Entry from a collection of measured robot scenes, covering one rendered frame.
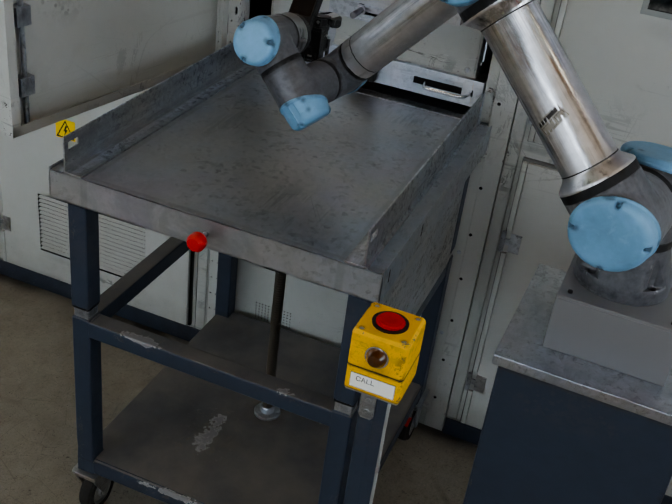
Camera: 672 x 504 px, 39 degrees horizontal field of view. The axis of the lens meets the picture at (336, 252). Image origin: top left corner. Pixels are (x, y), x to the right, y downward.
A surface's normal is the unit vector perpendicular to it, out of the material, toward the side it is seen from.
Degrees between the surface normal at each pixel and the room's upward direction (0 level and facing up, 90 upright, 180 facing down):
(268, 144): 0
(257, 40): 80
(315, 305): 90
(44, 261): 90
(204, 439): 0
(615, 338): 90
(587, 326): 90
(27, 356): 0
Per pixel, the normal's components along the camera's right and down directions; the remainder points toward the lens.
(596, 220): -0.46, 0.49
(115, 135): 0.92, 0.29
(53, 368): 0.11, -0.85
